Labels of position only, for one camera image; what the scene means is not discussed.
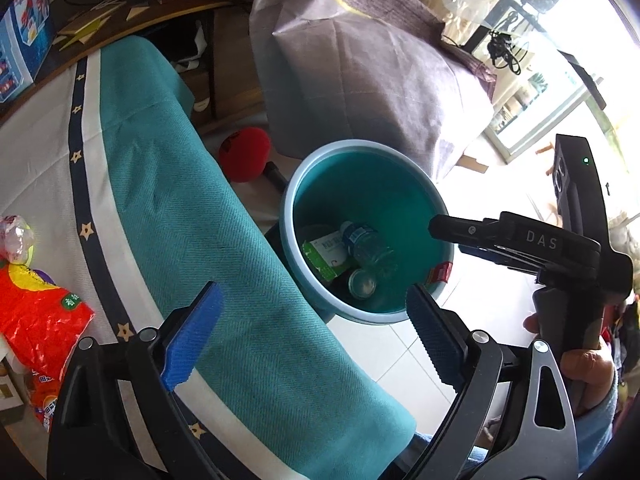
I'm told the blue toy box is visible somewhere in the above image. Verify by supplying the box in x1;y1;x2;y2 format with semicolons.
0;0;56;106

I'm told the red snack bag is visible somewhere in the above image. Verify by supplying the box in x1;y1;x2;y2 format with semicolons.
0;262;96;433

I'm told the small clear plastic cup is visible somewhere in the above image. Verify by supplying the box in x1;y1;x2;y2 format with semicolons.
347;267;379;300

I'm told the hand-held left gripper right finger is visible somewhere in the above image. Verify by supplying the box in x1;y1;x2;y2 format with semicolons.
405;284;579;480

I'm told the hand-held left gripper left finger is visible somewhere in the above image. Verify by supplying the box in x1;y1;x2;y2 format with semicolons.
47;281;224;480

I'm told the red ball toy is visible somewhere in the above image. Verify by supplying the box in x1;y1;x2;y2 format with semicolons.
218;127;289;193

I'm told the black cable bundle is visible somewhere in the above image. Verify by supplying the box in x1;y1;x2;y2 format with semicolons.
487;30;525;77

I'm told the person's right hand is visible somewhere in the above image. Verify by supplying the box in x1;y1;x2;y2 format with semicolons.
523;312;616;417

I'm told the yellow paper cutout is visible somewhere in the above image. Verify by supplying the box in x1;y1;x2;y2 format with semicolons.
54;9;113;52

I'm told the person's right forearm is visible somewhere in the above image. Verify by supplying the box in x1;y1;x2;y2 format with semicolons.
574;385;623;478

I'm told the small cardboard box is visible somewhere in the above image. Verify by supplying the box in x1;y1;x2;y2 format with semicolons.
0;335;29;425

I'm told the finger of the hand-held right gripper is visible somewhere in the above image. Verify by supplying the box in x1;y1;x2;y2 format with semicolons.
457;245;540;277
428;214;502;249

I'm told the clear plastic bottle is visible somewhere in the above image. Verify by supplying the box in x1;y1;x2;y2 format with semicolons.
340;220;400;281

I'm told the crumpled clear wrapper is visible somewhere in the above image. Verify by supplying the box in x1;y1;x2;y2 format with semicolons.
0;214;36;265

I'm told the teal plastic bin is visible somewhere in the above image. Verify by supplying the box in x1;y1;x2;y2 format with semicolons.
279;140;455;325

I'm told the green white packet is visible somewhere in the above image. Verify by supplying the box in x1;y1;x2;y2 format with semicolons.
301;230;353;282

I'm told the grey purple fabric bag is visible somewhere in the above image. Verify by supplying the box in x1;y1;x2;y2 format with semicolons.
250;0;498;181

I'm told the striped teal white tablecloth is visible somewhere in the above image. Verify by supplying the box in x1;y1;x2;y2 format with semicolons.
0;35;418;480

